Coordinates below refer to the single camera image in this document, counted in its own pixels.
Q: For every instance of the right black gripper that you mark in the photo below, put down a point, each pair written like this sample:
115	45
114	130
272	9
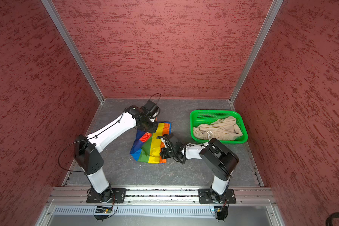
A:
165	156

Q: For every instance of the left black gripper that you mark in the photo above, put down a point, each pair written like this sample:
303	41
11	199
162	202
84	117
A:
152	130

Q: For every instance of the rainbow striped shorts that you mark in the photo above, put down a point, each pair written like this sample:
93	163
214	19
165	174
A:
147	148

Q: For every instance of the green plastic basket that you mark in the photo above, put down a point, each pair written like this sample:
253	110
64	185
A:
198	117

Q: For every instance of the beige shorts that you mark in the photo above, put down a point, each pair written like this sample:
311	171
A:
222	129

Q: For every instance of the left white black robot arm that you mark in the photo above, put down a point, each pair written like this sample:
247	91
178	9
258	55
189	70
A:
87	150

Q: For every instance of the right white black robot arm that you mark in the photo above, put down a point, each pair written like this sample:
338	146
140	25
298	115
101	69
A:
219	158

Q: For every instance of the right base connector board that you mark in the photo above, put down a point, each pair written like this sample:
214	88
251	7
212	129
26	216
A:
221	213

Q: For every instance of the base connector board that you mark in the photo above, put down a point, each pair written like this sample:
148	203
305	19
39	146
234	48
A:
103	210
221	213

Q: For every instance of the white perforated vent strip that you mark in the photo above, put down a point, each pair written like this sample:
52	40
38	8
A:
202	211

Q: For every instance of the left base connector board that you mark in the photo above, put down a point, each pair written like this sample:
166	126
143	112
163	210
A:
103	210

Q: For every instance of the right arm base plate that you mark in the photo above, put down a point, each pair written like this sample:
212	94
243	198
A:
209	196

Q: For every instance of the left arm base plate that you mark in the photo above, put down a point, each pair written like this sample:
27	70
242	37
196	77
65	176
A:
108	196

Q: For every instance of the aluminium front rail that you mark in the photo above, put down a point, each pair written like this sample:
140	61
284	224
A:
156	195

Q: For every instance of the left aluminium corner post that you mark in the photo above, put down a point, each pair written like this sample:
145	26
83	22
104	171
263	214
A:
55	17

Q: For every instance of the aluminium corner post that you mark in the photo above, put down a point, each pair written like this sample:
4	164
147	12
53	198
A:
268	21
55	17

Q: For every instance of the right aluminium corner post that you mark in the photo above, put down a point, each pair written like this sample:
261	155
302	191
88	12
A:
268	21

